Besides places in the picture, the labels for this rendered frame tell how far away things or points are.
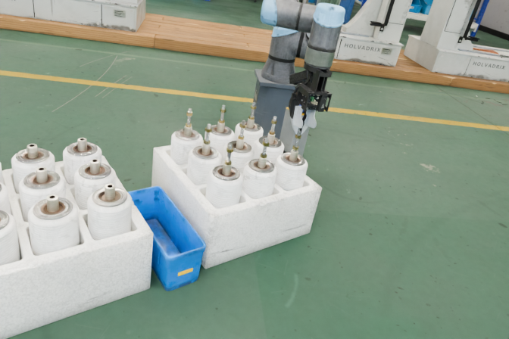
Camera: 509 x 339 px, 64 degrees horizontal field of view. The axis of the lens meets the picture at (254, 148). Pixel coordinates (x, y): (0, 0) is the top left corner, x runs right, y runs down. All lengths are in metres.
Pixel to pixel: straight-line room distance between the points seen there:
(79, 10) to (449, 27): 2.84
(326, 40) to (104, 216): 0.67
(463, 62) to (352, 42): 1.00
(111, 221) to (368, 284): 0.73
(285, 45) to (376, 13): 1.94
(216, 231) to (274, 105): 0.82
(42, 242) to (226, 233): 0.44
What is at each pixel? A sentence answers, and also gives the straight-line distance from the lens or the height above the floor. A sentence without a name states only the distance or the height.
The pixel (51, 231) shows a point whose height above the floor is 0.23.
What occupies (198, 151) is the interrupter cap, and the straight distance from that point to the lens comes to 1.19.
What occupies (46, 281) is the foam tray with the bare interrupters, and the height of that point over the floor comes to 0.13.
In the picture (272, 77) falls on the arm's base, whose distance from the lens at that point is 1.74.
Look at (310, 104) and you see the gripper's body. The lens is 1.10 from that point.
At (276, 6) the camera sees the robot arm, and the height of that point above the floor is 0.67.
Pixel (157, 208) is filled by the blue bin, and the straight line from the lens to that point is 1.30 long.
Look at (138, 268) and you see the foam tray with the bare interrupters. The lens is 1.05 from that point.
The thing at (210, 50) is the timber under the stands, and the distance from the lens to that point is 3.13.
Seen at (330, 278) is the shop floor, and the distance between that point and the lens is 1.24.
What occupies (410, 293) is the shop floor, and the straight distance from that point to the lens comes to 1.31.
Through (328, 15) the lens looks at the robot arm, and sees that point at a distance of 1.06.
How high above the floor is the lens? 0.82
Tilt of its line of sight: 27 degrees down
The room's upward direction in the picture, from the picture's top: 10 degrees clockwise
